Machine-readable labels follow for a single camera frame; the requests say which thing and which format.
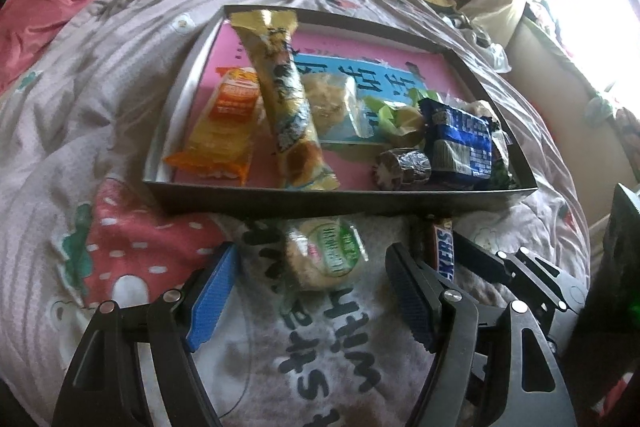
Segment green yellow pastry packet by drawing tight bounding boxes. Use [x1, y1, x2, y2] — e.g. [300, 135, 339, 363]
[362, 94, 426, 148]

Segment orange cracker packet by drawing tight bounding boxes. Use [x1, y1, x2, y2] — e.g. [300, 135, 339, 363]
[162, 67, 266, 185]

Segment green label round cake packet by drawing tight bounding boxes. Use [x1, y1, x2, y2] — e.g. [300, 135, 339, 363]
[285, 217, 368, 292]

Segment dark cardboard box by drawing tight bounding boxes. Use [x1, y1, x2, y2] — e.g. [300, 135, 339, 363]
[142, 4, 538, 220]

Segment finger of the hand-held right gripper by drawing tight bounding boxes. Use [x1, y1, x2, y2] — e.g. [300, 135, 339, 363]
[452, 229, 552, 329]
[500, 247, 591, 316]

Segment pale green hanging cloth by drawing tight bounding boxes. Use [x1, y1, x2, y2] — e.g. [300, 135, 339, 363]
[585, 94, 616, 122]

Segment blue cookie packet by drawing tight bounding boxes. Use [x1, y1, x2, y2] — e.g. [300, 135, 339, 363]
[417, 97, 496, 180]

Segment long gold snack packet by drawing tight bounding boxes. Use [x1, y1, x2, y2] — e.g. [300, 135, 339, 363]
[229, 9, 341, 190]

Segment white plastic bag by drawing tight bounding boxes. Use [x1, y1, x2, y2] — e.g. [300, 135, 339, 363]
[450, 9, 511, 72]

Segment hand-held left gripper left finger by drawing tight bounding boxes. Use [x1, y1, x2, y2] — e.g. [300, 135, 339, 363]
[52, 243, 241, 427]

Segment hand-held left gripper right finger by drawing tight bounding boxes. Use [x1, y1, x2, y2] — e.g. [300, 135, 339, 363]
[385, 243, 576, 427]

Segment pink book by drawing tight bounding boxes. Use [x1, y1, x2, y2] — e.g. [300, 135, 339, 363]
[165, 24, 481, 188]

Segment clothes on windowsill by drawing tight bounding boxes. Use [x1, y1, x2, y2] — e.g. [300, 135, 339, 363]
[522, 0, 640, 72]

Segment dark round foil snack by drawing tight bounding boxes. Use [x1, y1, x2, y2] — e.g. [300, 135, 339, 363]
[372, 148, 432, 190]

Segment brown chocolate bar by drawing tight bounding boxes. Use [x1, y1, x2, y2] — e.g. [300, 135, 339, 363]
[425, 217, 458, 283]

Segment clear flaky pastry packet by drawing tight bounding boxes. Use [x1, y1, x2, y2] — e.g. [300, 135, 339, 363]
[302, 72, 376, 142]

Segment floral patterned cloth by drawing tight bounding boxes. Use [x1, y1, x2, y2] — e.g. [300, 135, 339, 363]
[614, 107, 640, 168]

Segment strawberry print blanket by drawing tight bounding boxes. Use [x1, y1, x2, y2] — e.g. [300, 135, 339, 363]
[0, 0, 591, 427]

